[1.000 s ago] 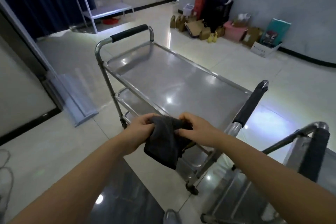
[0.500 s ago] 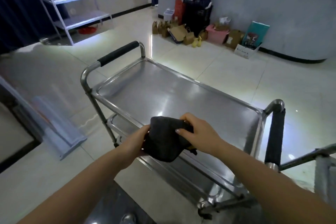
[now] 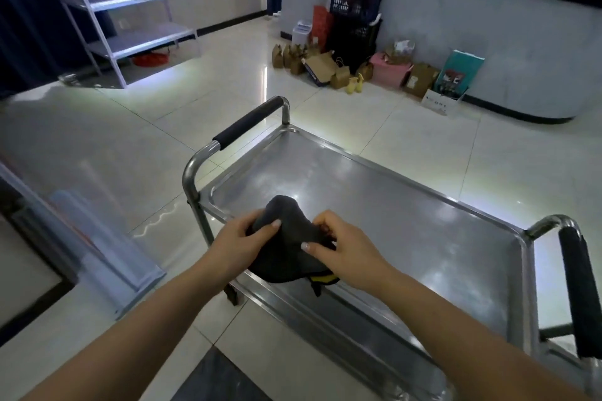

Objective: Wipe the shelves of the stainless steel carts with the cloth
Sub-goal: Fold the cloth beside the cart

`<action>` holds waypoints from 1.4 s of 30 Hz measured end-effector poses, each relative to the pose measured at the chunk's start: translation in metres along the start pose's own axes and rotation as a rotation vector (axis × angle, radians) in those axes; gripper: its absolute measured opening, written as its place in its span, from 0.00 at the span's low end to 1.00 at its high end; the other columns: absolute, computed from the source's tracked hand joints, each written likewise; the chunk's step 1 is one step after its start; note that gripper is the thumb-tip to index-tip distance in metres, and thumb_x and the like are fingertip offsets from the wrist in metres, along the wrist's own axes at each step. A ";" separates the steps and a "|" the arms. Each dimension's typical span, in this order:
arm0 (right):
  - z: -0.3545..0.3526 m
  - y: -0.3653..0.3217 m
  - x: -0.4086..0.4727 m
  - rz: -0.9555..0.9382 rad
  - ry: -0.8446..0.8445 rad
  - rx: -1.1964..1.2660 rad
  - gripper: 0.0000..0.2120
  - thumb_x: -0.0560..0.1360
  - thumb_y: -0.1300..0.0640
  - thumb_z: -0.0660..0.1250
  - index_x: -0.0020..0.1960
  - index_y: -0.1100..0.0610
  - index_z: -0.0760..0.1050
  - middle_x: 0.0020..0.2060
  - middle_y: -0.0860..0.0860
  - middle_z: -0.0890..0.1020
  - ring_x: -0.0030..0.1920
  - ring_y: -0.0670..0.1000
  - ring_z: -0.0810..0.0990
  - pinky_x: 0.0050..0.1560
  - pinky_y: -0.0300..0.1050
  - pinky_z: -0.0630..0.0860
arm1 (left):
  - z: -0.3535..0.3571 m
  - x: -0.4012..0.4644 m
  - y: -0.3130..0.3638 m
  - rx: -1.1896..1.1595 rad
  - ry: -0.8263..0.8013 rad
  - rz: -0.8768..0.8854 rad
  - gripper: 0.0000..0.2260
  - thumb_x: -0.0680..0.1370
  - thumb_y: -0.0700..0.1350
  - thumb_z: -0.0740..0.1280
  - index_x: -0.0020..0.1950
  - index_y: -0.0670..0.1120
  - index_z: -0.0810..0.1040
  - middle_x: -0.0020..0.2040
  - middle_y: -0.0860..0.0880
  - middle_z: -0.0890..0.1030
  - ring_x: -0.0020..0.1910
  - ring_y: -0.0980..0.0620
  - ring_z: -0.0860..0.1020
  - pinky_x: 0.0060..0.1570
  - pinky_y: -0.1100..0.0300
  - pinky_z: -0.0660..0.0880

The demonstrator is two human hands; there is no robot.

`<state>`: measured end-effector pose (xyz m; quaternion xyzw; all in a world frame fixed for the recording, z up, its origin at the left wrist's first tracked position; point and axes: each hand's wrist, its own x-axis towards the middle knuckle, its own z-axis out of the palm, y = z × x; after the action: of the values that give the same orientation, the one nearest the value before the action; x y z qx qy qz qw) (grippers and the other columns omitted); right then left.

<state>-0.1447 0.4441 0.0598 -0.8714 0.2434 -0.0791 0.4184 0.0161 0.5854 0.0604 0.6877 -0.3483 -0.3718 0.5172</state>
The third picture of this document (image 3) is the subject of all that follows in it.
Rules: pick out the white flat box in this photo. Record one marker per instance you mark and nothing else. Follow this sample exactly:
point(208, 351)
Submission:
point(442, 102)

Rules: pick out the dark grey cloth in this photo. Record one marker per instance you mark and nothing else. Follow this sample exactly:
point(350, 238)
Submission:
point(287, 245)

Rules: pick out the person's left thumb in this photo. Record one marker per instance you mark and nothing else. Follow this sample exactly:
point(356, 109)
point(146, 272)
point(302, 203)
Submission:
point(266, 234)

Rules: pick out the person's right hand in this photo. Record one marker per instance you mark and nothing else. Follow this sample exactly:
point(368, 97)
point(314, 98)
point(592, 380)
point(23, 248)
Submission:
point(350, 257)

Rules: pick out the black plastic crate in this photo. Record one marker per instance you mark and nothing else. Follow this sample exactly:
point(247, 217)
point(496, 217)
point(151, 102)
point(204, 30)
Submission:
point(353, 41)

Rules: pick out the stainless steel trolley cart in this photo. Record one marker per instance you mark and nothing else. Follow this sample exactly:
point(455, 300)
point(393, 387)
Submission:
point(376, 245)

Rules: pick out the white small box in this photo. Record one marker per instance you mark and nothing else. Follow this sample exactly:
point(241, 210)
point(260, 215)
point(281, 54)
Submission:
point(301, 32)

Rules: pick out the person's left hand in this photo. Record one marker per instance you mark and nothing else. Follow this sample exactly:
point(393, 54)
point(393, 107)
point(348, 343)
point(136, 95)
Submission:
point(233, 245)

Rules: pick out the person's left forearm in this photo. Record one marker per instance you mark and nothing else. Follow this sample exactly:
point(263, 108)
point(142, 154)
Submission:
point(127, 335)

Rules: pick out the person's right thumb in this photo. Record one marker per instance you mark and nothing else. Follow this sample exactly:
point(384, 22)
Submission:
point(316, 250)

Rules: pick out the grey curved counter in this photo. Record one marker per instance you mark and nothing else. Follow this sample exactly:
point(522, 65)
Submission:
point(451, 24)

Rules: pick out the teal printed paper bag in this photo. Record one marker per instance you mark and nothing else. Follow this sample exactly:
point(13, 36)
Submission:
point(458, 71)

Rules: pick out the white metal shelf rack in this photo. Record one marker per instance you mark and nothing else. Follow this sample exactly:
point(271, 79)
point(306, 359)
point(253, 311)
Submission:
point(124, 15)

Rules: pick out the yellow small bottles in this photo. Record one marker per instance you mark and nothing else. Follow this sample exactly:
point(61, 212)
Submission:
point(355, 84)

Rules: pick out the red basin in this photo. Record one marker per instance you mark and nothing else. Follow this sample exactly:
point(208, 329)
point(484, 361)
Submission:
point(150, 59)

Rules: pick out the person's right forearm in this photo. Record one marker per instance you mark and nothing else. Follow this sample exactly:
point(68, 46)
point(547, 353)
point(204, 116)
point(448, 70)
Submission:
point(470, 344)

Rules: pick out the open brown cardboard box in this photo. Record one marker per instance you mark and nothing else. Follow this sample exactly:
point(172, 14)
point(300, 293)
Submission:
point(321, 68)

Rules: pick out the blue plastic crate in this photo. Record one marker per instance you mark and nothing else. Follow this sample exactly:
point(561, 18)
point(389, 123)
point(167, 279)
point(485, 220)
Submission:
point(357, 1)

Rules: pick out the red paper bag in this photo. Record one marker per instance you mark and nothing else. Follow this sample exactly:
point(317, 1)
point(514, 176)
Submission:
point(322, 22)

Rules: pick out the pink gift box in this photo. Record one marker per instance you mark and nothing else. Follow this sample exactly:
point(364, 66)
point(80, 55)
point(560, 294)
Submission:
point(389, 69)

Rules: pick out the row of brown paper bags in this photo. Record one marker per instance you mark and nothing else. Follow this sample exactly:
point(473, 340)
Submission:
point(291, 57)

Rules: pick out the clear acrylic panel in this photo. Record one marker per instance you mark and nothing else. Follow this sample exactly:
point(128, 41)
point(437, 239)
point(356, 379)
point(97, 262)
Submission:
point(80, 208)

